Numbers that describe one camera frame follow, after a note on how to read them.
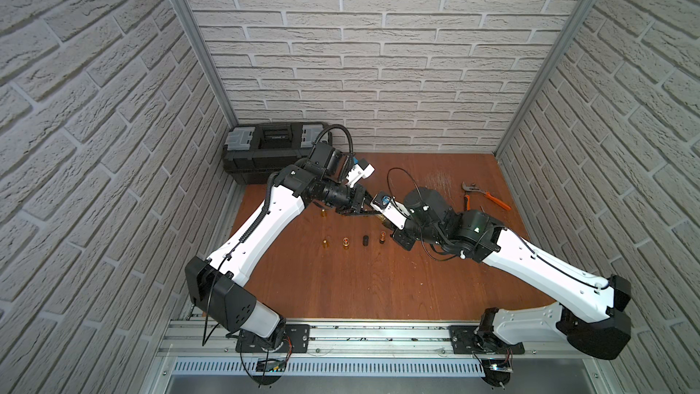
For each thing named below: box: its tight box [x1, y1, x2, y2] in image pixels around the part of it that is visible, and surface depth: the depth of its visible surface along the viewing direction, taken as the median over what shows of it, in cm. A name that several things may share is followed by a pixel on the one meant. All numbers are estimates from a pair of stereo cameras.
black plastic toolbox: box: [222, 122, 333, 186], surface depth 102 cm
